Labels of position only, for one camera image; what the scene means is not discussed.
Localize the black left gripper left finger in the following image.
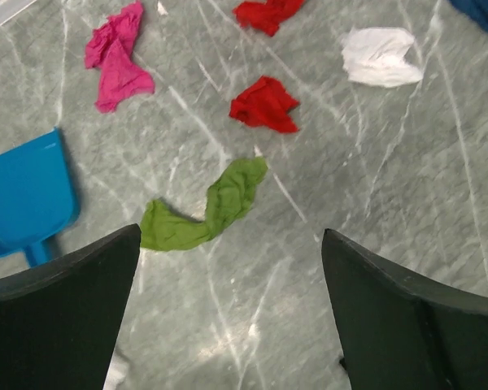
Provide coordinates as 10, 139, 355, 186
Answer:
0, 224, 141, 389

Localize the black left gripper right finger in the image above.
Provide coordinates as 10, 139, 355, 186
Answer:
321, 229, 488, 389

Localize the blue plastic dustpan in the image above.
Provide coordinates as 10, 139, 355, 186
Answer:
0, 128, 80, 267

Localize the green paper scrap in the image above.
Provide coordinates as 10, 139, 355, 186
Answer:
140, 157, 268, 252

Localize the red paper scrap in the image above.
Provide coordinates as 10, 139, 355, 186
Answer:
229, 76, 299, 134
233, 0, 304, 37

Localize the white paper scrap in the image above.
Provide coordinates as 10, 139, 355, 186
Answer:
340, 27, 424, 89

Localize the dark blue paper scrap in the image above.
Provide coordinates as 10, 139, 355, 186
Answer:
450, 0, 488, 33

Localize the pink paper scrap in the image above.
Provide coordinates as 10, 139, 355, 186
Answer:
84, 1, 155, 113

